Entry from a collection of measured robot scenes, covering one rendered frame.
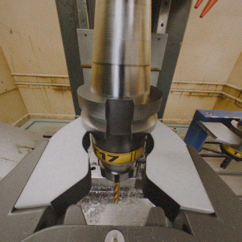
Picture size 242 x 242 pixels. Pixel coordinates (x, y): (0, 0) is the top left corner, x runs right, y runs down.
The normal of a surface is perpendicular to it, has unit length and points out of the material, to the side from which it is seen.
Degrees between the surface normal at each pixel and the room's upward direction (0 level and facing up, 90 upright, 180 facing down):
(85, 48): 91
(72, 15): 90
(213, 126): 0
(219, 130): 0
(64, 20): 90
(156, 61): 90
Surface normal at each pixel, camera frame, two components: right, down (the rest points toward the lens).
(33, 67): 0.00, 0.53
